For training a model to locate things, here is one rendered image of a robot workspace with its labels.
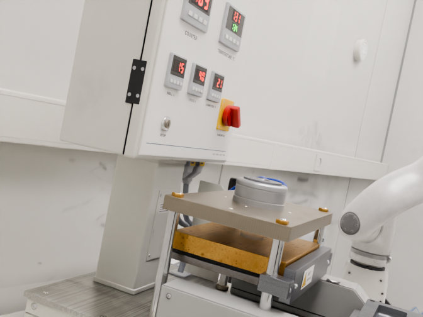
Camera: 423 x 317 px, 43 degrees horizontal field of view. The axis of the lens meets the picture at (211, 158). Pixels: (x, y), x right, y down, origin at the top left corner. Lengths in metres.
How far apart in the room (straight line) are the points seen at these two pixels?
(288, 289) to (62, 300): 0.33
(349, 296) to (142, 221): 0.36
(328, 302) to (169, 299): 0.32
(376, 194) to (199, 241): 0.48
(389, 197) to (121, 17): 0.63
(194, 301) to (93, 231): 0.69
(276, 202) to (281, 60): 1.21
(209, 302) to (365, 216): 0.51
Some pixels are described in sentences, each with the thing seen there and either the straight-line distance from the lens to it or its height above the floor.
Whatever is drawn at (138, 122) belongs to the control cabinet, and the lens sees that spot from 0.72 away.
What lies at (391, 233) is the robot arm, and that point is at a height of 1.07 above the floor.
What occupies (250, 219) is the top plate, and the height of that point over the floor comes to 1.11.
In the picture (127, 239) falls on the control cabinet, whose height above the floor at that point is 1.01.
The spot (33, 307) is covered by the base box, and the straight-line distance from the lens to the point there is 0.84.
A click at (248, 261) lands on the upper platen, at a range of 0.72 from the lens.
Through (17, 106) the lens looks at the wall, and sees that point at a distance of 1.08.
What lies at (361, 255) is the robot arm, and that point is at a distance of 1.20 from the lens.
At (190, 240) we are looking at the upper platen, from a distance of 0.75.
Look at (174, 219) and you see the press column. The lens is 0.73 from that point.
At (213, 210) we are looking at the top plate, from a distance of 0.70.
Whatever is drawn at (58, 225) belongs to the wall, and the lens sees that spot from 1.27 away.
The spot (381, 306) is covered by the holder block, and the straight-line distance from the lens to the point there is 0.89.
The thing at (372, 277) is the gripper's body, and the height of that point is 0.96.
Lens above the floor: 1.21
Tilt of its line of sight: 3 degrees down
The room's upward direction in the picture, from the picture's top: 11 degrees clockwise
